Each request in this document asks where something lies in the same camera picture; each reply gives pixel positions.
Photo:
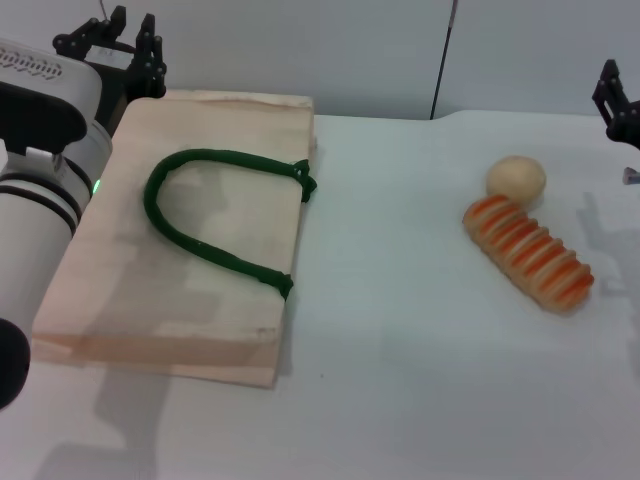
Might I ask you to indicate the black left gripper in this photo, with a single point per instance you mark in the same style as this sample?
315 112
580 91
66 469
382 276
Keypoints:
116 85

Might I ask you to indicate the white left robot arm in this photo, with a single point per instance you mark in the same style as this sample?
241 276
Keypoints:
30 240

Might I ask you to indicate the long orange striped bread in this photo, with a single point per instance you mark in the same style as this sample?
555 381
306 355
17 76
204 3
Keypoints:
530 255

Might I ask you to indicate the round egg yolk pastry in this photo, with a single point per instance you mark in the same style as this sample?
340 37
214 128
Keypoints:
515 177

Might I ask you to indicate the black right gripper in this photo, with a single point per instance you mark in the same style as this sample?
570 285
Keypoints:
627 127

